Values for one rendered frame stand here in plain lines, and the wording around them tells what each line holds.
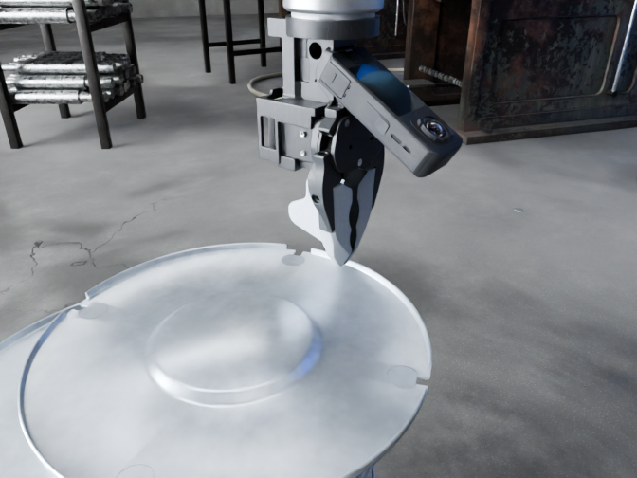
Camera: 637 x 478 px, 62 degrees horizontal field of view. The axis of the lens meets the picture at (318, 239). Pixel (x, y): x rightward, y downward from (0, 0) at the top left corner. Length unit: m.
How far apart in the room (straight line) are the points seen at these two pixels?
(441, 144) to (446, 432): 0.52
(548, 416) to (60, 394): 0.68
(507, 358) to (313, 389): 0.63
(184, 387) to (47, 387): 0.09
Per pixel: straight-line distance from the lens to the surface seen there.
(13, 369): 0.45
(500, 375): 0.93
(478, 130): 2.08
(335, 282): 0.47
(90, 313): 0.47
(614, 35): 2.37
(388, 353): 0.40
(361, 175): 0.46
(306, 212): 0.47
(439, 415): 0.84
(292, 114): 0.43
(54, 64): 2.11
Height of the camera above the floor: 0.59
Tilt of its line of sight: 28 degrees down
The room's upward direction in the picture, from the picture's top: straight up
